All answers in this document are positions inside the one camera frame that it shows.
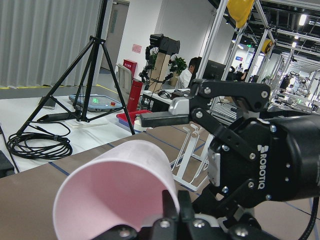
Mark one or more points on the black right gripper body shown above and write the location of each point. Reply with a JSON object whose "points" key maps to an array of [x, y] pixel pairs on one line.
{"points": [[272, 157]]}

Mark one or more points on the white wire dish rack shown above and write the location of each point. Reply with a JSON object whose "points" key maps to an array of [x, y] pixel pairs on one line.
{"points": [[179, 166]]}

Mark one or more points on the black computer monitor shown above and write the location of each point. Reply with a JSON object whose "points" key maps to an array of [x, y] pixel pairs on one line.
{"points": [[213, 70]]}

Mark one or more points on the blue teach pendant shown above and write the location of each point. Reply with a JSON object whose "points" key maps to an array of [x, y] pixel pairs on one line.
{"points": [[97, 102]]}

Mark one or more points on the seated man at desk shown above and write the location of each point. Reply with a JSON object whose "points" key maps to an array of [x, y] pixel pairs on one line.
{"points": [[186, 75]]}

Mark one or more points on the pink plastic cup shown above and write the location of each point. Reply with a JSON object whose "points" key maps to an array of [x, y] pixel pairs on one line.
{"points": [[123, 186]]}

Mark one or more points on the black camera tripod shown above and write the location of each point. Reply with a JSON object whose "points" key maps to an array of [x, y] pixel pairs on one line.
{"points": [[94, 45]]}

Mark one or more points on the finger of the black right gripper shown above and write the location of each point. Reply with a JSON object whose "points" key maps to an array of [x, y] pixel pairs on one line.
{"points": [[177, 114]]}

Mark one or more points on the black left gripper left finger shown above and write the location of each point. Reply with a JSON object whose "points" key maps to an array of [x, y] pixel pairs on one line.
{"points": [[168, 206]]}

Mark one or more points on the yellow hard hat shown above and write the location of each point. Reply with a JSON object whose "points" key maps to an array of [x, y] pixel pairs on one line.
{"points": [[239, 10]]}

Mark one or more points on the red thermos bottle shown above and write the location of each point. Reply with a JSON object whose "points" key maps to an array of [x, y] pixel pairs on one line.
{"points": [[134, 95]]}

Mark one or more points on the black power adapter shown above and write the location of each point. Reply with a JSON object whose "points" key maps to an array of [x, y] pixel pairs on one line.
{"points": [[6, 167]]}

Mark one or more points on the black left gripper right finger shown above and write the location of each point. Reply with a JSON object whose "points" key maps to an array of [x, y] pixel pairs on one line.
{"points": [[186, 209]]}

